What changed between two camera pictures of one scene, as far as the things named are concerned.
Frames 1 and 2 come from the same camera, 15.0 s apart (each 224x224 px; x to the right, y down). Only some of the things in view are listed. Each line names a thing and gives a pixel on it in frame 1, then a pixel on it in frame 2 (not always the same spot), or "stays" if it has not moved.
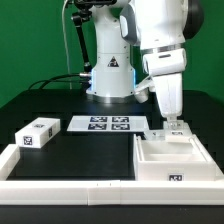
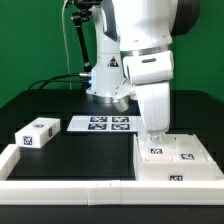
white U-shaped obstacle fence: x=105 y=192 stays
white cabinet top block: x=36 y=133 stays
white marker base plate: x=108 y=123 stays
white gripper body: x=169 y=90 to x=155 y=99
